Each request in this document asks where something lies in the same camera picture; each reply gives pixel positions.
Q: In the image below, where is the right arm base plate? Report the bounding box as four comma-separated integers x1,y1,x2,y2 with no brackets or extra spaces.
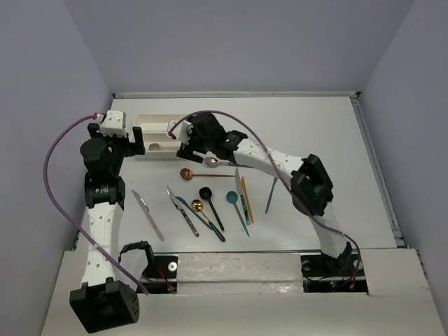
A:
300,253,369,293

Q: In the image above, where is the teal plastic spoon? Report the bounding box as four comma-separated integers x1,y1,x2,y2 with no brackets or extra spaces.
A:
226,191,250,237

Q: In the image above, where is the black spoon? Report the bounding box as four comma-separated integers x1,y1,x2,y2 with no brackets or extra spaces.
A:
199,187,225,232

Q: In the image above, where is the purple cable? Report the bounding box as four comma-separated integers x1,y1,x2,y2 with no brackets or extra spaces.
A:
167,110,362,291
43,112,149,296

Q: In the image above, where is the copper spoon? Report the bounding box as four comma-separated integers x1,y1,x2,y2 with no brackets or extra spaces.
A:
179,168,235,181

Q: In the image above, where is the white rear utensil tray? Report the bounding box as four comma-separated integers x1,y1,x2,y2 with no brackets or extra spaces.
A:
134,113,185,134

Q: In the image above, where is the dark blue plastic knife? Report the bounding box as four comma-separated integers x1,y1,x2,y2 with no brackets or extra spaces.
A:
176,196,213,231

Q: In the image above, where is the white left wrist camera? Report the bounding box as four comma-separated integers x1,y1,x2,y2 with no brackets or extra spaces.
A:
97,110,127,138

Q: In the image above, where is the knife with green handle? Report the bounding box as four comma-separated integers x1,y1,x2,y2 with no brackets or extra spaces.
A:
235,168,251,225

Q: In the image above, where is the orange plastic knife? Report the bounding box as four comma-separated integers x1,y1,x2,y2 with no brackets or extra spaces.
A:
241,177,254,223

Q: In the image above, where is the white foam front panel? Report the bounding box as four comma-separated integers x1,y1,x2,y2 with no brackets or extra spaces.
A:
38,248,442,336

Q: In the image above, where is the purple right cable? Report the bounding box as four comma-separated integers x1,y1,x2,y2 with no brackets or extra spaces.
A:
167,110,362,291

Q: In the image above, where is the white front utensil tray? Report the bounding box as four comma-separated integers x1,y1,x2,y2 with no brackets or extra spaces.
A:
135,132,181,161

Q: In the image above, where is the teal plastic knife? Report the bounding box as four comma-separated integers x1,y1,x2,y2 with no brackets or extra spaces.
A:
265,177,278,214

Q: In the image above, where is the silver spoon green handle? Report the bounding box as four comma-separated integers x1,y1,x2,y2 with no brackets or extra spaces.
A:
203,157,249,168

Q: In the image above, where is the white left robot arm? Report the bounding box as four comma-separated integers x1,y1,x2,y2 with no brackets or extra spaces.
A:
69,123,146,334

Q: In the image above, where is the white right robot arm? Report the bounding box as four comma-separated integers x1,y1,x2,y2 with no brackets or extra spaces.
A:
167,111,361,274

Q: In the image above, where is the white utensil tray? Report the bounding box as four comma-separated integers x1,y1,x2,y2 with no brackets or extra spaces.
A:
134,113,185,134
135,132,181,161

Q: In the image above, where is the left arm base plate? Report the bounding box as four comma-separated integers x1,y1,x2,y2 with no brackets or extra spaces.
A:
141,255,179,295

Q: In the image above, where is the gold spoon teal handle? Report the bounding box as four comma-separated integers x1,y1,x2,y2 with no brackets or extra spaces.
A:
191,199,226,242

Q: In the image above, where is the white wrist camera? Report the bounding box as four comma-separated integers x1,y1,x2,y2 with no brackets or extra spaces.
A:
167,119,193,144
97,110,127,138

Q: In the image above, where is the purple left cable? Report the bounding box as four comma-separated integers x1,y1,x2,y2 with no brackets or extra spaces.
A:
43,112,149,296

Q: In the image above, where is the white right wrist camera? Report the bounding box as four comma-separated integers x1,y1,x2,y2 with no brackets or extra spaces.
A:
167,119,193,144

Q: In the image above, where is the knife with pink handle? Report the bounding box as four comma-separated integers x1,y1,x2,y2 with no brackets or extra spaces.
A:
132,190,165,242

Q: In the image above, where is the beige ceramic spoon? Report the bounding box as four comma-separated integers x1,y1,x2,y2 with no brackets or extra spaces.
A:
148,142,176,151

